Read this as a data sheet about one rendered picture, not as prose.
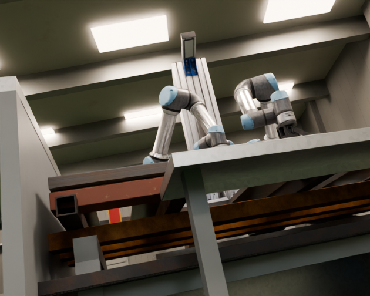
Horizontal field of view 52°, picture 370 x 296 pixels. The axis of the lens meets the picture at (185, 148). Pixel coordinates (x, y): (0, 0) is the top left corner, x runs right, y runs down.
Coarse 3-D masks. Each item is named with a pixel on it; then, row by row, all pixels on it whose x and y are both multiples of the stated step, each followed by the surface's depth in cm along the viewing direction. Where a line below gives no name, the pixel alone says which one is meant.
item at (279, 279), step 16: (352, 256) 188; (368, 256) 189; (288, 272) 180; (304, 272) 181; (320, 272) 182; (336, 272) 183; (352, 272) 185; (368, 272) 186; (240, 288) 173; (256, 288) 175; (272, 288) 176; (288, 288) 177; (304, 288) 178; (320, 288) 179; (336, 288) 180; (352, 288) 182; (368, 288) 183
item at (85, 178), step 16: (64, 176) 101; (80, 176) 102; (96, 176) 103; (112, 176) 103; (128, 176) 104; (144, 176) 106; (336, 176) 165; (352, 176) 166; (368, 176) 173; (240, 192) 154; (256, 192) 156; (272, 192) 163; (144, 208) 144; (96, 224) 153
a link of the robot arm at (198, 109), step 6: (192, 96) 214; (198, 96) 217; (192, 102) 214; (198, 102) 222; (186, 108) 216; (192, 108) 213; (198, 108) 212; (204, 108) 213; (192, 114) 217; (198, 114) 210; (204, 114) 208; (198, 120) 210; (204, 120) 206; (210, 120) 205; (204, 126) 205; (228, 144) 196
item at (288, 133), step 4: (292, 120) 159; (280, 124) 160; (284, 124) 160; (288, 124) 159; (292, 124) 160; (296, 124) 161; (276, 128) 163; (280, 128) 161; (284, 128) 159; (288, 128) 162; (292, 128) 160; (280, 132) 160; (284, 132) 159; (288, 132) 160; (292, 132) 159; (280, 136) 161; (284, 136) 156; (288, 136) 156; (292, 136) 156; (296, 136) 157
